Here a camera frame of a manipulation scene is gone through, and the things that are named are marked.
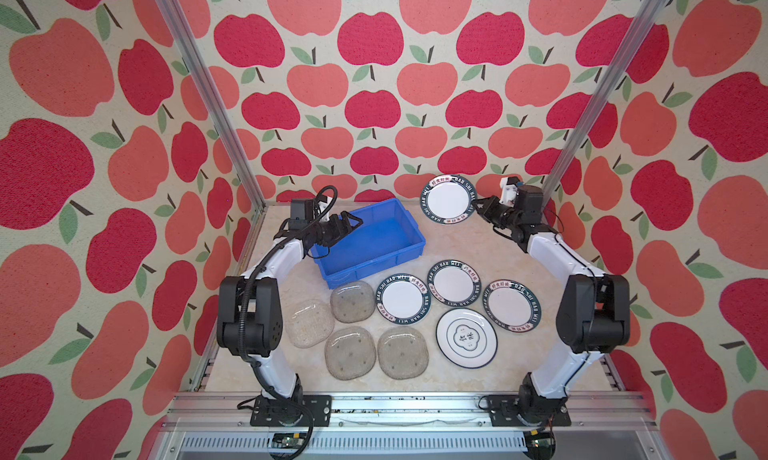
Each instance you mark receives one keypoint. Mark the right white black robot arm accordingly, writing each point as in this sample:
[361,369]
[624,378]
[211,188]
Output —
[593,317]

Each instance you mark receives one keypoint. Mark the clear glass plate top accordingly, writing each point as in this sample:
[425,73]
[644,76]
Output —
[353,302]

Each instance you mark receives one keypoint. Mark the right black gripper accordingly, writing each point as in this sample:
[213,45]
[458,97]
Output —
[488,210]

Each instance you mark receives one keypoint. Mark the right aluminium corner post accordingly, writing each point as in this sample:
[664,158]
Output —
[638,30]

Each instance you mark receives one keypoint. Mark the aluminium corner post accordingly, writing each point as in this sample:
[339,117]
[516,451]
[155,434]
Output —
[638,30]
[180,29]

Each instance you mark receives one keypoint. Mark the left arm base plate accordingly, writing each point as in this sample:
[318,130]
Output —
[291,409]

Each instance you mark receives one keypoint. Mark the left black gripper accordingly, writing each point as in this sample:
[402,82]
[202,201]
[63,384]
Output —
[337,232]

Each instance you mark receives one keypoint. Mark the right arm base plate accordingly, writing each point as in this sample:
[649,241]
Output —
[535,411]

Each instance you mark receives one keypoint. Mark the blue plastic bin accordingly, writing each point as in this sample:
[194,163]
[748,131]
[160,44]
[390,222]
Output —
[390,236]

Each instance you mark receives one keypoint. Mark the green rim plate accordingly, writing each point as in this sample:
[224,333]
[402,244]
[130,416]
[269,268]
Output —
[403,299]
[512,306]
[448,199]
[454,283]

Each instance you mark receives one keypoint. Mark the aluminium front rail frame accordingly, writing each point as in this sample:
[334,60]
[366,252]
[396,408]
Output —
[420,425]

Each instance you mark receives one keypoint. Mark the left aluminium corner post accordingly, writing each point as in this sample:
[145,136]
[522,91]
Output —
[180,29]

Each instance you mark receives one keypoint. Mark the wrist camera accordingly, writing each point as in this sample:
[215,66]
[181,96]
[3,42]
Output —
[302,212]
[509,189]

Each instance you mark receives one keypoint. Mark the white plate black pattern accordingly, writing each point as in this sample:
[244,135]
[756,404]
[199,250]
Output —
[466,338]

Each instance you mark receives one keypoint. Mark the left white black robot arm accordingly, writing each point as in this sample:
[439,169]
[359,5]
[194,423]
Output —
[250,321]

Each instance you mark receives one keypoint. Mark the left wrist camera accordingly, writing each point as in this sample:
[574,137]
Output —
[302,212]

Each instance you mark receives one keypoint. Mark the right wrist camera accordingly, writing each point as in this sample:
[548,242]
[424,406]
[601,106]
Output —
[509,189]

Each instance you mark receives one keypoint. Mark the clear glass plate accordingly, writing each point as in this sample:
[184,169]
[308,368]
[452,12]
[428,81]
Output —
[402,353]
[309,323]
[350,353]
[353,302]

